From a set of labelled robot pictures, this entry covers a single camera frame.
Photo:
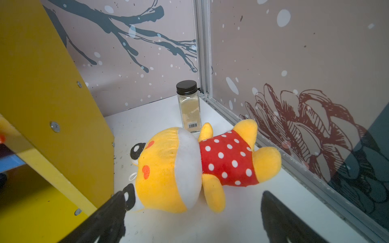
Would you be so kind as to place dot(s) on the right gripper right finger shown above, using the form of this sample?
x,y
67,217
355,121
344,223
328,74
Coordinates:
x,y
284,226

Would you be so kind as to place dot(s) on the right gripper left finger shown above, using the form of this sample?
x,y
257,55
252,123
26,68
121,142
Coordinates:
x,y
106,225

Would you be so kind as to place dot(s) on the yellow shelf pink blue boards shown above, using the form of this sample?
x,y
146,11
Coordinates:
x,y
51,121

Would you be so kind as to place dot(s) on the yellow plush toy red dress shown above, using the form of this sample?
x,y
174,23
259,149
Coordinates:
x,y
174,167

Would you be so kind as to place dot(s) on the small spice jar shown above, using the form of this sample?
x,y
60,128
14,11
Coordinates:
x,y
189,103

